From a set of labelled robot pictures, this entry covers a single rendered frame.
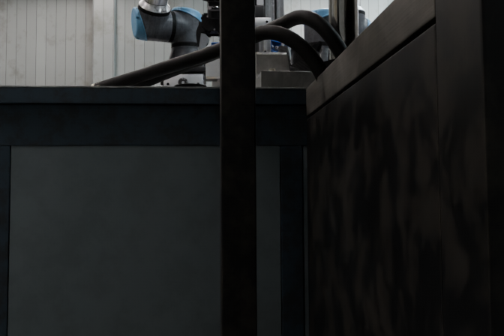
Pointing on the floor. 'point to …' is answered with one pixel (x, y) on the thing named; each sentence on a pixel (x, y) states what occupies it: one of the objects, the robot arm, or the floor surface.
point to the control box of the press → (238, 148)
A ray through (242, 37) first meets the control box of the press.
